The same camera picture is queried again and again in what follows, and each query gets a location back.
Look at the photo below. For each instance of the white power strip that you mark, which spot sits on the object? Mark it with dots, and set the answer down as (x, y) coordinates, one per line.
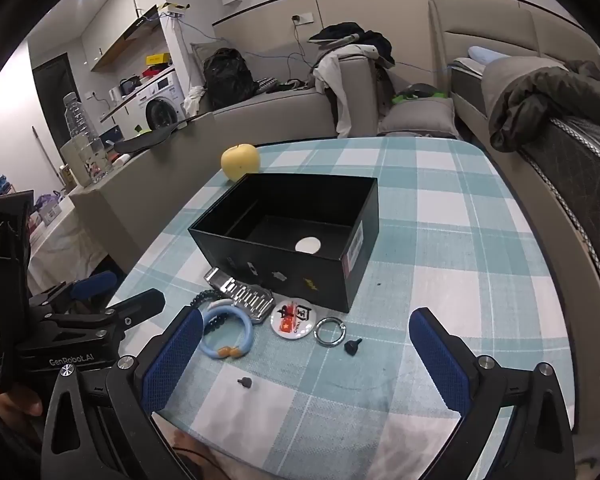
(174, 8)

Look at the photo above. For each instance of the white shirt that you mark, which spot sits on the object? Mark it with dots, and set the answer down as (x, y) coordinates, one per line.
(332, 75)

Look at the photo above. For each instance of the beige bed headboard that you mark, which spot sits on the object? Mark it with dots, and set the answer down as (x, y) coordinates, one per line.
(495, 25)

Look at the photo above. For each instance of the black clothes pile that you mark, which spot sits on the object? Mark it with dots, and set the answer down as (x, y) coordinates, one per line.
(360, 40)

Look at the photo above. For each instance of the light blue pillow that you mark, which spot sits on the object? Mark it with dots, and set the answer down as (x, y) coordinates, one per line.
(482, 55)

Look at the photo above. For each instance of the round printed badge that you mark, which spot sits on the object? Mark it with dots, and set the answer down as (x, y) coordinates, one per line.
(292, 317)

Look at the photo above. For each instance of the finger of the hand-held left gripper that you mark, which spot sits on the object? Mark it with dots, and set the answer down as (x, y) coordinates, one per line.
(140, 305)
(97, 282)

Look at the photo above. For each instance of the person's left hand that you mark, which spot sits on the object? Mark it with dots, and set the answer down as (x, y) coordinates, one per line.
(17, 402)

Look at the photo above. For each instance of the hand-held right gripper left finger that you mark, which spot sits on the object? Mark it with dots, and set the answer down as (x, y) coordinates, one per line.
(172, 360)

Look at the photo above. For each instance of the white washing machine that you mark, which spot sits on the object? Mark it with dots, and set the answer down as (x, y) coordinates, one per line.
(162, 97)

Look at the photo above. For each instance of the small black stud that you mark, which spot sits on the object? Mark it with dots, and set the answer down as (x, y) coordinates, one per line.
(352, 348)
(245, 383)

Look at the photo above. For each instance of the teal checked tablecloth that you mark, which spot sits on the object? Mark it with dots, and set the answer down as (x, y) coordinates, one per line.
(430, 240)

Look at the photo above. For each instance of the black backpack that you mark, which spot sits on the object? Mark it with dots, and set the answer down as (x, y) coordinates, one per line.
(228, 80)

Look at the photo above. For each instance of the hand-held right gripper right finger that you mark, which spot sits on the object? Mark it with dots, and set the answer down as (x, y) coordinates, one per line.
(440, 360)

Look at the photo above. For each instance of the dark door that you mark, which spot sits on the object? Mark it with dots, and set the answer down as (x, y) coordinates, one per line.
(52, 100)

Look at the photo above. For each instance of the dark patterned mattress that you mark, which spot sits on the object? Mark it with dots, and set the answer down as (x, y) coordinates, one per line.
(585, 175)

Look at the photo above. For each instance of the dark green jacket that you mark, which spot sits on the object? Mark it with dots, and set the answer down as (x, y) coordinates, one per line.
(535, 105)

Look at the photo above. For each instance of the green and black object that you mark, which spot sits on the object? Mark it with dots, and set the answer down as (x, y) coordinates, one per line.
(420, 92)

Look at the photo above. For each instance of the yellow box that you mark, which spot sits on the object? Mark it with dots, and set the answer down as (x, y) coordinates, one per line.
(157, 59)

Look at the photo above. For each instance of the light blue bangle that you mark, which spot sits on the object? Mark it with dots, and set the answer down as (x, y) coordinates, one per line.
(246, 331)

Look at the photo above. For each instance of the grey sofa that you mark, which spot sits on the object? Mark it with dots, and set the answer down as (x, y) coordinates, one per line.
(260, 117)

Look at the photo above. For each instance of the yellow apple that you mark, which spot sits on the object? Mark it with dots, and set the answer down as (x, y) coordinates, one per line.
(240, 160)

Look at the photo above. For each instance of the black cardboard box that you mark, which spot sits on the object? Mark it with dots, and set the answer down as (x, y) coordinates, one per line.
(280, 270)

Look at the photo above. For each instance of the clear plastic water bottle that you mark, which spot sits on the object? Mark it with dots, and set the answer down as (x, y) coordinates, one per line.
(80, 120)

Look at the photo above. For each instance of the black flat curved object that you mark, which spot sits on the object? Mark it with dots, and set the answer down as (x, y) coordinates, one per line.
(145, 140)

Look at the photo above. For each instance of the silver metal watch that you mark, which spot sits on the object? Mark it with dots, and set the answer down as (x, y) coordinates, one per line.
(245, 298)

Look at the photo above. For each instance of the wall socket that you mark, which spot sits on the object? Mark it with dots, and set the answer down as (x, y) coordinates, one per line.
(304, 18)

